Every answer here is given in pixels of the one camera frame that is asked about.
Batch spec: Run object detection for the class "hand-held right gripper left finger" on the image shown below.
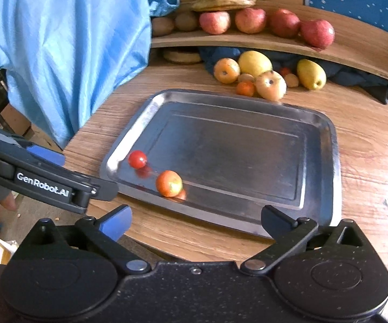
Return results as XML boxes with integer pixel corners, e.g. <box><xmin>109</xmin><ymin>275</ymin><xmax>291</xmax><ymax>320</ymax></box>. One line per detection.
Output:
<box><xmin>22</xmin><ymin>205</ymin><xmax>152</xmax><ymax>275</ymax></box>

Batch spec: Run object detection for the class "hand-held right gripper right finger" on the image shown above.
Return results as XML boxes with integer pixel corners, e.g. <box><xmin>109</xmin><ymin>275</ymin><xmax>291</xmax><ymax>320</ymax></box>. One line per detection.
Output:
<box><xmin>239</xmin><ymin>205</ymin><xmax>366</xmax><ymax>275</ymax></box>

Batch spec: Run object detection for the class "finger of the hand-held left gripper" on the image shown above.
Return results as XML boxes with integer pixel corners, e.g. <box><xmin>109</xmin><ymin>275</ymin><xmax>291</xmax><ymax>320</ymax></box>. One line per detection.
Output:
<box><xmin>79</xmin><ymin>174</ymin><xmax>119</xmax><ymax>201</ymax></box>
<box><xmin>26</xmin><ymin>143</ymin><xmax>66</xmax><ymax>175</ymax></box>

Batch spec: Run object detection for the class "orange-red small apple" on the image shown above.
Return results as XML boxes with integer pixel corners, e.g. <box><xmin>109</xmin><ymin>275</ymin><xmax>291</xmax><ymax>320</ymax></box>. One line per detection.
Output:
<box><xmin>156</xmin><ymin>170</ymin><xmax>183</xmax><ymax>198</ymax></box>

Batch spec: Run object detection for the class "metal tray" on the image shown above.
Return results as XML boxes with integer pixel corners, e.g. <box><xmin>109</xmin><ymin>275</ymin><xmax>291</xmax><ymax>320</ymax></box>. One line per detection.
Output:
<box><xmin>99</xmin><ymin>89</ymin><xmax>343</xmax><ymax>239</ymax></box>

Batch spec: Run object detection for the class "small orange tangerine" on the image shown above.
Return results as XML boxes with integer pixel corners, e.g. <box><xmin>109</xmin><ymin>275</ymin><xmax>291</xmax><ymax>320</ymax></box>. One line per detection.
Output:
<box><xmin>237</xmin><ymin>81</ymin><xmax>256</xmax><ymax>97</ymax></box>

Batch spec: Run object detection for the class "spotted yellow orange fruit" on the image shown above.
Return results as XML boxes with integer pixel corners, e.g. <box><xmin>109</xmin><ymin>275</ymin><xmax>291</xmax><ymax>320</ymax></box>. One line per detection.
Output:
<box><xmin>255</xmin><ymin>71</ymin><xmax>287</xmax><ymax>101</ymax></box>

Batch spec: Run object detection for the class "orange persimmon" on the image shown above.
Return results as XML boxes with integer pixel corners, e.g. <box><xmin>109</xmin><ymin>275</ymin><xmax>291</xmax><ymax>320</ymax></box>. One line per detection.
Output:
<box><xmin>213</xmin><ymin>58</ymin><xmax>241</xmax><ymax>84</ymax></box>

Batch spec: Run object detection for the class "yellow lemon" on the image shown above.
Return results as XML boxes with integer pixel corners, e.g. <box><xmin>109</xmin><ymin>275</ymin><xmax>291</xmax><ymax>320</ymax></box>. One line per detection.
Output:
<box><xmin>238</xmin><ymin>50</ymin><xmax>273</xmax><ymax>79</ymax></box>

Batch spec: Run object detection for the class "brown cardboard box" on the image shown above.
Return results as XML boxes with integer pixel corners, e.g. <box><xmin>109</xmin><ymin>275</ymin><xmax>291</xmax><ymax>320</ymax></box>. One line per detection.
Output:
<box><xmin>0</xmin><ymin>103</ymin><xmax>33</xmax><ymax>137</ymax></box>

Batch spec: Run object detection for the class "light blue cloth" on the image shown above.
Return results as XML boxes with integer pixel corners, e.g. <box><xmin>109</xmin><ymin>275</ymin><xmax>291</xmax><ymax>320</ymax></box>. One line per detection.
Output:
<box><xmin>0</xmin><ymin>0</ymin><xmax>152</xmax><ymax>149</ymax></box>

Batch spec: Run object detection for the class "yellow green pear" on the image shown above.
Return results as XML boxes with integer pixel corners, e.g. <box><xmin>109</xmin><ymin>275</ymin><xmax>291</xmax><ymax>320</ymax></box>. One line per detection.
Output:
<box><xmin>297</xmin><ymin>59</ymin><xmax>327</xmax><ymax>91</ymax></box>

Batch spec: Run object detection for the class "round flat bread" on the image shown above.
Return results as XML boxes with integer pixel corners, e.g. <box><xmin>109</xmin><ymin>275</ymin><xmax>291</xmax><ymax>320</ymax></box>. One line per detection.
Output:
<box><xmin>163</xmin><ymin>49</ymin><xmax>203</xmax><ymax>64</ymax></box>

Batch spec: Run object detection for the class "dark blue jacket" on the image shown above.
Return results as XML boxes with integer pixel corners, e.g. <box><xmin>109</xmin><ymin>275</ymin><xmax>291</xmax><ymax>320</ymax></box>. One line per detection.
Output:
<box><xmin>199</xmin><ymin>45</ymin><xmax>388</xmax><ymax>105</ymax></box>

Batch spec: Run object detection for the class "red apple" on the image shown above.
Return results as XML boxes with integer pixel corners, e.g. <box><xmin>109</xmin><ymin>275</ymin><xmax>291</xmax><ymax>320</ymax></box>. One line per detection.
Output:
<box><xmin>199</xmin><ymin>11</ymin><xmax>231</xmax><ymax>35</ymax></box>
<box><xmin>270</xmin><ymin>9</ymin><xmax>301</xmax><ymax>38</ymax></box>
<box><xmin>300</xmin><ymin>19</ymin><xmax>335</xmax><ymax>48</ymax></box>
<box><xmin>235</xmin><ymin>7</ymin><xmax>267</xmax><ymax>34</ymax></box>

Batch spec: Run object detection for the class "curved wooden shelf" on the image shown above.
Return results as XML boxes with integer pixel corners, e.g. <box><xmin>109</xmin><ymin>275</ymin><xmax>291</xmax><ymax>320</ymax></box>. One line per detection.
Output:
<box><xmin>150</xmin><ymin>0</ymin><xmax>388</xmax><ymax>88</ymax></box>

